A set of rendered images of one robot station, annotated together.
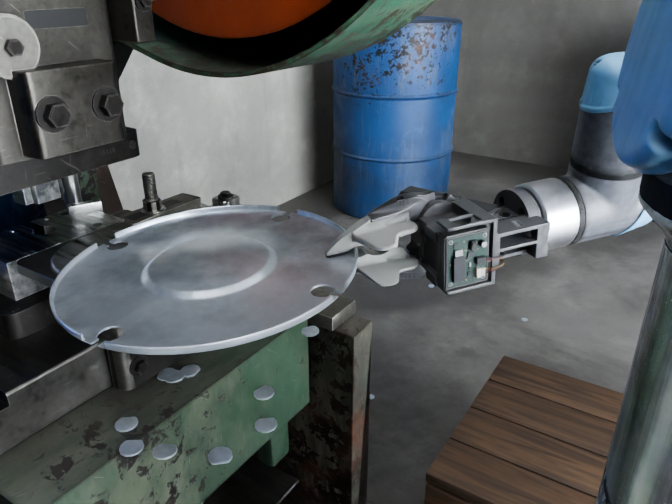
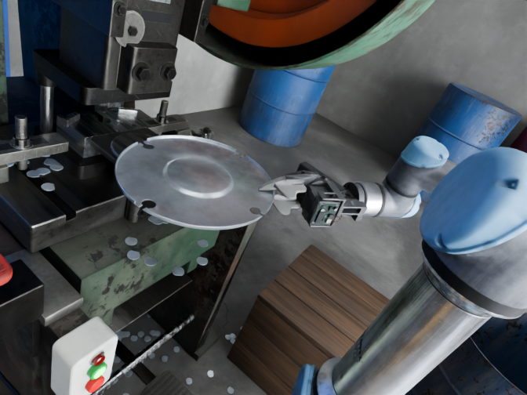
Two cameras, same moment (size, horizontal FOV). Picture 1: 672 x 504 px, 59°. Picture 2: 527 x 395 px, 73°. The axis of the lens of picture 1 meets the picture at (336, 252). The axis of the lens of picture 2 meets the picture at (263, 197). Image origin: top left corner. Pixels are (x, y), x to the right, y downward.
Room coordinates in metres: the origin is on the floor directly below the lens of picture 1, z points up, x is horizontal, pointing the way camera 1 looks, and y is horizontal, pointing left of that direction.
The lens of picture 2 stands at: (-0.05, 0.11, 1.15)
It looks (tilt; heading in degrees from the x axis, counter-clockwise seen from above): 32 degrees down; 349
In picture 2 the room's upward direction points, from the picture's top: 23 degrees clockwise
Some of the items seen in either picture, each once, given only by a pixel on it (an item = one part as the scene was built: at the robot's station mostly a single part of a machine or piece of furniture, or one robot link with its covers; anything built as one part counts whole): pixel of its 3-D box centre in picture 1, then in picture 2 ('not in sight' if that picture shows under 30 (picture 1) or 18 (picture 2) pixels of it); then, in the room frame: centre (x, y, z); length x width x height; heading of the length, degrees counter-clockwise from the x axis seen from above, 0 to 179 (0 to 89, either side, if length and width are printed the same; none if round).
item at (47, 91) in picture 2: not in sight; (46, 98); (0.61, 0.44, 0.81); 0.02 x 0.02 x 0.14
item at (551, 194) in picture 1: (537, 219); (361, 200); (0.59, -0.21, 0.82); 0.08 x 0.05 x 0.08; 19
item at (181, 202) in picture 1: (157, 206); (164, 120); (0.79, 0.25, 0.76); 0.17 x 0.06 x 0.10; 147
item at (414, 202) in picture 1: (409, 217); (303, 182); (0.56, -0.07, 0.83); 0.09 x 0.02 x 0.05; 109
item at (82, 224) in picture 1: (50, 248); (104, 130); (0.64, 0.34, 0.76); 0.15 x 0.09 x 0.05; 147
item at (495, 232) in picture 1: (474, 234); (330, 200); (0.55, -0.14, 0.81); 0.12 x 0.09 x 0.08; 109
